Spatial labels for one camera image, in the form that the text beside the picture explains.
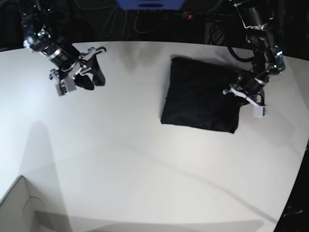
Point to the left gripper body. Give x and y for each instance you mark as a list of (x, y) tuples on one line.
[(257, 99)]

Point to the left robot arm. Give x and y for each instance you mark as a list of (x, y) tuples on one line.
[(267, 58)]

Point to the blue box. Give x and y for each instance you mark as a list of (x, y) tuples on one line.
[(150, 4)]

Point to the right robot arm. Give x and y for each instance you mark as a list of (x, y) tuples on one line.
[(38, 36)]

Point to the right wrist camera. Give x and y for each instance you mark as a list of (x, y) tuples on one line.
[(65, 87)]

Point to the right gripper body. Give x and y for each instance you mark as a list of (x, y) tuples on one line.
[(80, 66)]

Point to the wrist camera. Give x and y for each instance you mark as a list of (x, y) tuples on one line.
[(260, 111), (65, 87)]

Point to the dark navy t-shirt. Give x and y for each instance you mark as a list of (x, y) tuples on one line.
[(195, 96)]

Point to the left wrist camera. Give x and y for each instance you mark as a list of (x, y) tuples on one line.
[(260, 111)]

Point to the white power strip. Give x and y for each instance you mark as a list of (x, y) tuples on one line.
[(206, 16)]

